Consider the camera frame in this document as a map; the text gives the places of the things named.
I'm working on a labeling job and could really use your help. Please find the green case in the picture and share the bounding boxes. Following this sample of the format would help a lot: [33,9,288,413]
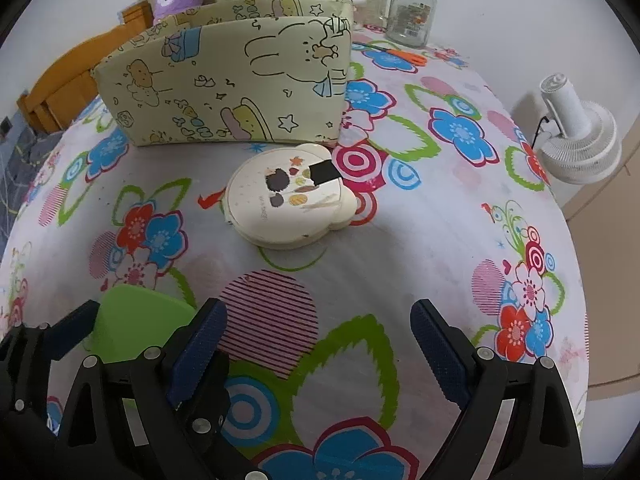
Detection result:
[84,285,196,364]

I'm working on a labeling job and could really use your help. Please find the cream round bear compact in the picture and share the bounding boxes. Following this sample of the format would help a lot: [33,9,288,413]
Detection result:
[224,143,358,249]

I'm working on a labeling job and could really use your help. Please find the grey plaid blanket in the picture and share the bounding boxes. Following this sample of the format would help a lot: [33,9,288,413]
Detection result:
[1,127,58,249]

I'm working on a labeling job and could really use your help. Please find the floral tablecloth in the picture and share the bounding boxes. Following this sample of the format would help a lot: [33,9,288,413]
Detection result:
[1,49,588,479]

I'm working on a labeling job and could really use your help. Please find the yellow cartoon storage box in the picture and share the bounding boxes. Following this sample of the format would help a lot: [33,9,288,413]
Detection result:
[93,0,354,146]

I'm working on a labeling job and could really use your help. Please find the white floor fan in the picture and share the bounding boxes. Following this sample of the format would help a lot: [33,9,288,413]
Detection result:
[533,73,623,185]

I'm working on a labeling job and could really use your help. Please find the glass mug jar green lid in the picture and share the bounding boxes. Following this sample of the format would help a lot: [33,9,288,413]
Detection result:
[381,0,437,49]

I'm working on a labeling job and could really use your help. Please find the orange handled scissors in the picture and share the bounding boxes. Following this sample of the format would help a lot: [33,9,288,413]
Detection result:
[356,42,427,67]

